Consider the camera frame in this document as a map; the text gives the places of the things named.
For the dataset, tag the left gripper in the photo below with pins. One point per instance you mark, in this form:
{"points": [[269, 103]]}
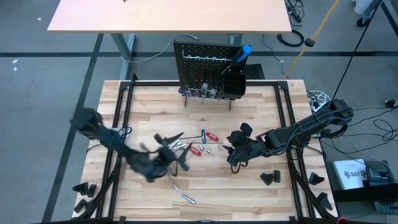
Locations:
{"points": [[155, 165]]}

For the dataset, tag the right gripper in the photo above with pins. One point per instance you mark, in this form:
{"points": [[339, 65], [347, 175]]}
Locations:
{"points": [[245, 147]]}

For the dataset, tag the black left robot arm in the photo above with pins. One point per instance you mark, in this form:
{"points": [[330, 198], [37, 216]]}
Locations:
{"points": [[105, 137]]}

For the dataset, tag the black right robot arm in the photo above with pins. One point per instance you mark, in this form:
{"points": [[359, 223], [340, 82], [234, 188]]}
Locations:
{"points": [[304, 129]]}

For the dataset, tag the black plastic peg board bin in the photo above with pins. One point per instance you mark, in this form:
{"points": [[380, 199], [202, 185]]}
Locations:
{"points": [[234, 87]]}

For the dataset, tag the black peg board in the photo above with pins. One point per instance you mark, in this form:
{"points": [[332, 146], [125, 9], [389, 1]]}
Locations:
{"points": [[199, 74]]}

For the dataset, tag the loose black triangular block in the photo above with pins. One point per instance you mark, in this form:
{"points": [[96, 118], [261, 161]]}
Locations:
{"points": [[267, 180], [277, 176]]}

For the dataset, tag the chrome extension bar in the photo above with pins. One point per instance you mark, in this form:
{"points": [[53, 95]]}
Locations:
{"points": [[188, 199]]}

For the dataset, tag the black mesh mat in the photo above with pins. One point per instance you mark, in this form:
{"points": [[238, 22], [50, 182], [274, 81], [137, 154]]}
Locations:
{"points": [[256, 72]]}

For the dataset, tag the grey desk leg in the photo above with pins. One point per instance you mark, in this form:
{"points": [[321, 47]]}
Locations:
{"points": [[237, 39], [124, 49]]}

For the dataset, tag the white printed booklet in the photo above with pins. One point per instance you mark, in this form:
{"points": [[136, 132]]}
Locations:
{"points": [[348, 174]]}

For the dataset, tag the red knob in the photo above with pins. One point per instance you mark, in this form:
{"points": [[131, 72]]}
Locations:
{"points": [[342, 221]]}

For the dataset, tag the light wood desk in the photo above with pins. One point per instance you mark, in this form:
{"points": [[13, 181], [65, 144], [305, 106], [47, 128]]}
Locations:
{"points": [[171, 15]]}

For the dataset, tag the black round floor cap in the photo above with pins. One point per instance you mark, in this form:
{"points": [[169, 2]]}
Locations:
{"points": [[310, 42]]}

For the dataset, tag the black cart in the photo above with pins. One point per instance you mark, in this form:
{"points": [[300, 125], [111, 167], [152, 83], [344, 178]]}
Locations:
{"points": [[357, 196]]}

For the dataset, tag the black electronic box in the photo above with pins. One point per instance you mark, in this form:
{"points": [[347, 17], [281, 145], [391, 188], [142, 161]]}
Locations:
{"points": [[377, 177]]}

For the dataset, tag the black power strip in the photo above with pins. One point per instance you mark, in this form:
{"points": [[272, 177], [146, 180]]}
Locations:
{"points": [[295, 14]]}

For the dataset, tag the small black device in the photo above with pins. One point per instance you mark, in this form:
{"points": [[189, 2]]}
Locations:
{"points": [[392, 102]]}

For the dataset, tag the white object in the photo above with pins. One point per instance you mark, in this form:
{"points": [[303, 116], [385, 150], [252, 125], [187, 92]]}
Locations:
{"points": [[362, 6]]}

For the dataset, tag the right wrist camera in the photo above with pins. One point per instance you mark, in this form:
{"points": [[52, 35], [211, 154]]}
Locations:
{"points": [[247, 129]]}

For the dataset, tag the black aluminium table frame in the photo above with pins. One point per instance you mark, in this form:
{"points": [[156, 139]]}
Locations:
{"points": [[264, 83]]}

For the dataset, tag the black triangular bracket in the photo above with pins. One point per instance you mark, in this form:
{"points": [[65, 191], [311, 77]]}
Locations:
{"points": [[316, 179], [91, 190], [324, 200], [81, 188], [80, 206]]}

